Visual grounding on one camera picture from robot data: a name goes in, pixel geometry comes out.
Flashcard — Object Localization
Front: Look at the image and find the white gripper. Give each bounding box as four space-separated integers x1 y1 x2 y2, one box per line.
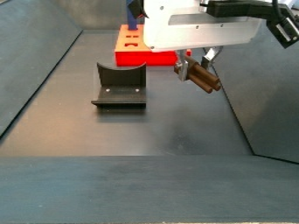
144 0 261 81

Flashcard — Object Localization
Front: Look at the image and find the brown three-prong object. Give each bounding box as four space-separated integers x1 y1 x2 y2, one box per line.
173 55 220 94

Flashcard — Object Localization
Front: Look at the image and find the black curved fixture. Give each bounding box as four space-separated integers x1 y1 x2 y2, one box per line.
90 64 146 108

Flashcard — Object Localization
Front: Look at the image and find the red shape-sorting block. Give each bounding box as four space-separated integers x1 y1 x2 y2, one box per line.
114 24 177 67

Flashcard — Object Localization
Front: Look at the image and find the blue rectangular peg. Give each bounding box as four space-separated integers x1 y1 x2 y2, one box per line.
125 0 137 31

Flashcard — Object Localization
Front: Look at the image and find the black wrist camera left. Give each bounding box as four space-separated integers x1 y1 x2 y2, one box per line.
126 0 146 18

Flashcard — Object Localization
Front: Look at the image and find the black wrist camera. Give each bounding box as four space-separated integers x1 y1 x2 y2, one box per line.
126 0 146 18
200 0 299 48

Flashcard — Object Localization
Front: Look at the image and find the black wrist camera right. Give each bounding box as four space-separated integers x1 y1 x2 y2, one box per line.
200 0 299 48

